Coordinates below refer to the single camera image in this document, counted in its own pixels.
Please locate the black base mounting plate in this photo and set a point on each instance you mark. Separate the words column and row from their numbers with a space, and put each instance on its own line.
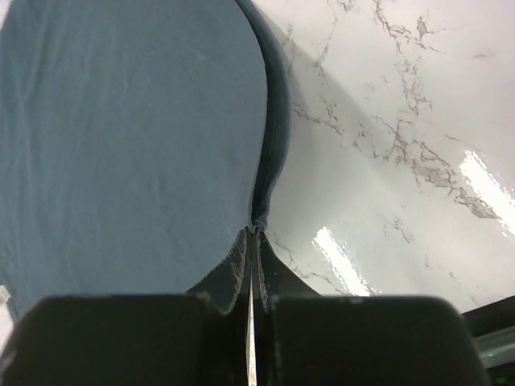
column 491, row 318

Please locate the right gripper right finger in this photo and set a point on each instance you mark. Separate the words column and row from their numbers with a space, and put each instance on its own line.
column 303, row 338

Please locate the blue-grey t-shirt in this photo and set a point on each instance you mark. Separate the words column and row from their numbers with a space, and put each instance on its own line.
column 138, row 139

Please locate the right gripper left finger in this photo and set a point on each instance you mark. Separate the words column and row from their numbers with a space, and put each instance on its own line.
column 195, row 338

